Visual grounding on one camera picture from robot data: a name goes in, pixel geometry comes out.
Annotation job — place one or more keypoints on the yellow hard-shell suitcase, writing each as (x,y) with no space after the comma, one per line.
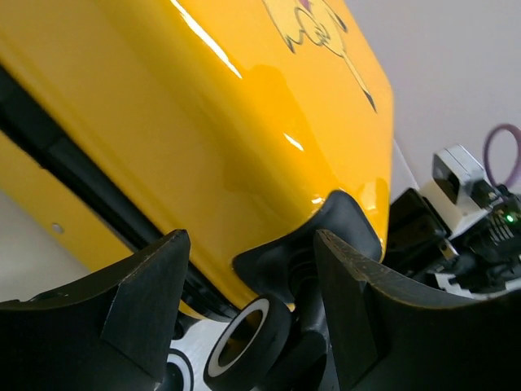
(251,125)

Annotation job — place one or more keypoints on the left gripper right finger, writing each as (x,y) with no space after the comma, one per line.
(389,332)

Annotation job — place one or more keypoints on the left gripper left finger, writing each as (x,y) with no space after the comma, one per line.
(110,330)

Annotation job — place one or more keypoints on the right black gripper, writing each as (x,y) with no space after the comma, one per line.
(481,262)

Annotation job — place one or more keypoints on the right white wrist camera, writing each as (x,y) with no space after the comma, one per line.
(454,174)

